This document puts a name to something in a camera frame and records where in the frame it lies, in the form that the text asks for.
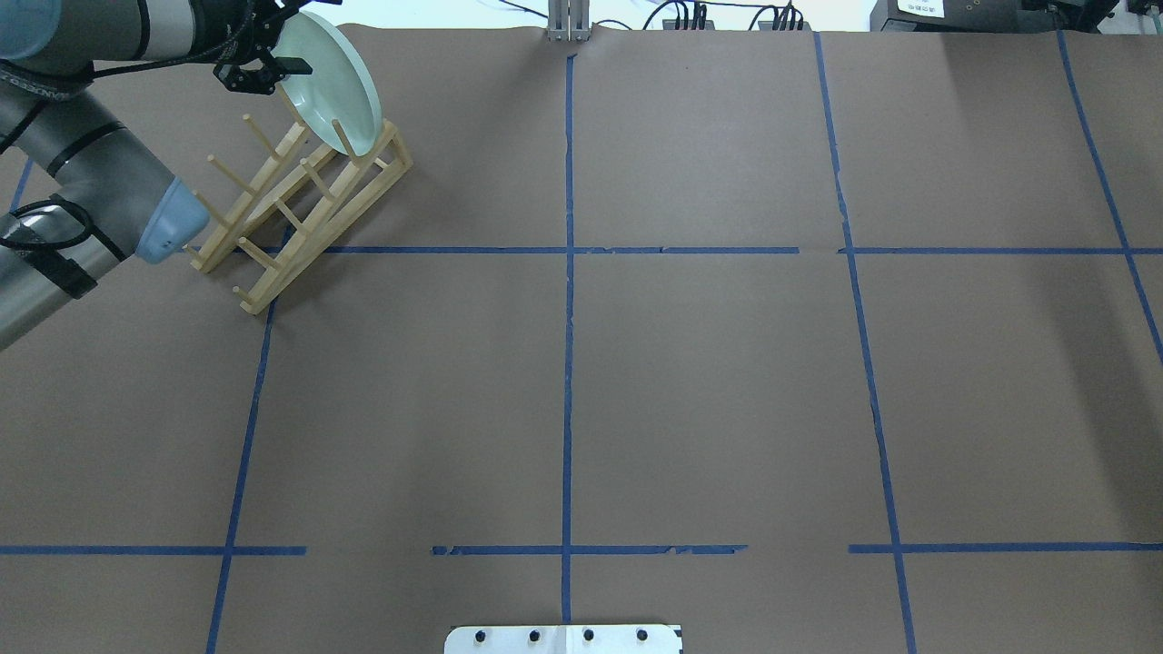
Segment wooden dish rack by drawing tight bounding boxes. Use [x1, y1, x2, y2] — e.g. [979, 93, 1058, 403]
[184, 87, 413, 315]

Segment pale green ceramic plate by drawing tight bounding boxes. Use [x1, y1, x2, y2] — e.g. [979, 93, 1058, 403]
[273, 10, 383, 156]

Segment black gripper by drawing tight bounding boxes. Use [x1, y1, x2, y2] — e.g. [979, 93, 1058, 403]
[190, 1, 314, 77]

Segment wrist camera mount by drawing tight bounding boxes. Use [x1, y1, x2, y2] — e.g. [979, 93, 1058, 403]
[213, 64, 280, 95]

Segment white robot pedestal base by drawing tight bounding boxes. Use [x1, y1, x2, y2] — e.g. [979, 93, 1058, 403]
[443, 623, 684, 653]

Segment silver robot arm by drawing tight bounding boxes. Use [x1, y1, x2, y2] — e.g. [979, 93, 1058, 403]
[1, 1, 311, 347]

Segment aluminium frame post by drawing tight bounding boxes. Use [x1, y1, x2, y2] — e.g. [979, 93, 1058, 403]
[547, 0, 592, 43]

